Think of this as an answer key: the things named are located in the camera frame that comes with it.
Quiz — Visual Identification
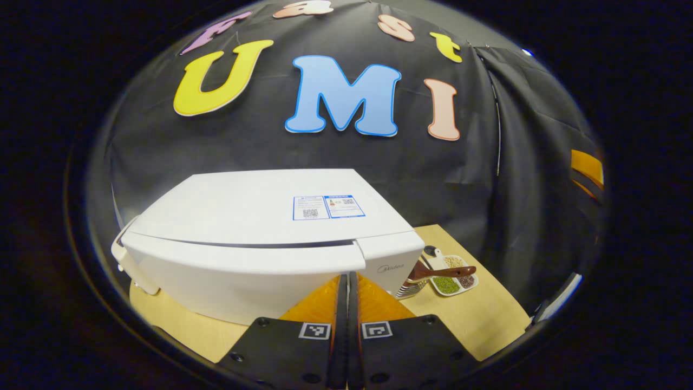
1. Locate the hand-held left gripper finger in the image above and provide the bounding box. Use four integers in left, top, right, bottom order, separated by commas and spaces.
217, 274, 349, 390
348, 272, 480, 390

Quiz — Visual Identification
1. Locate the white microwave oven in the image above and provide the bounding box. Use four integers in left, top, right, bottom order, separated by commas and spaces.
111, 168, 426, 326

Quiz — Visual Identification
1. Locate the metal utensil holder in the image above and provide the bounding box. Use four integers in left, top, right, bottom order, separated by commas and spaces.
395, 277, 428, 300

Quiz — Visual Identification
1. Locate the brown wooden spoon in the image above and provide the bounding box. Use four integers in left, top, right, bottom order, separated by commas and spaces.
407, 262, 477, 283

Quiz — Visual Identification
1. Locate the white divided plate with beans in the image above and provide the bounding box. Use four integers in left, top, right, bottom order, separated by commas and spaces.
422, 245, 480, 297

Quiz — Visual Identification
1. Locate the black backdrop cloth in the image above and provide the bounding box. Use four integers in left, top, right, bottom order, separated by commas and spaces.
89, 0, 607, 315

